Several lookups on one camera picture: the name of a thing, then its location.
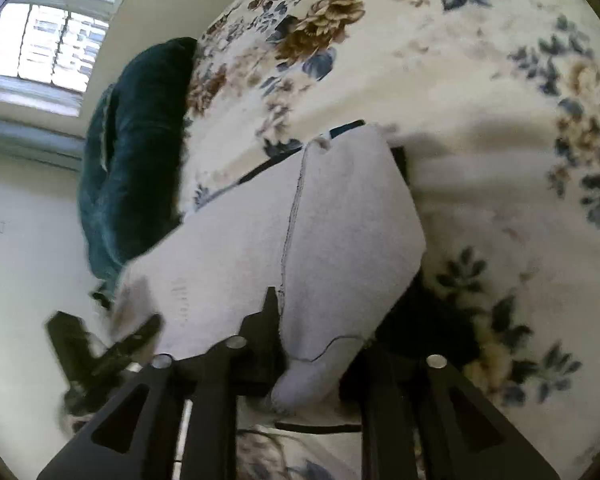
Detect grey window sill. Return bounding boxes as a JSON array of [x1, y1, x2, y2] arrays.
[[0, 110, 88, 172]]

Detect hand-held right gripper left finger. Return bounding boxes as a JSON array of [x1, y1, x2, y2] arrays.
[[36, 286, 282, 480]]

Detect dark teal pillow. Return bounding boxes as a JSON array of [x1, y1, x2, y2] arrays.
[[76, 36, 199, 297]]

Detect floral printed blanket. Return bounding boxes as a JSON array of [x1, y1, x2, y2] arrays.
[[177, 0, 600, 480]]

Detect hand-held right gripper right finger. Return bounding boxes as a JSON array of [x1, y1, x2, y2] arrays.
[[360, 342, 562, 480]]

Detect white small garment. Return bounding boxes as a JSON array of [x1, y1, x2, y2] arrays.
[[110, 124, 427, 411]]

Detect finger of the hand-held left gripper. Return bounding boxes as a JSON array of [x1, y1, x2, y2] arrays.
[[87, 313, 164, 378], [46, 311, 101, 391]]

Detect window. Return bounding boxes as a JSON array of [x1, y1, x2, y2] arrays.
[[0, 0, 143, 111]]

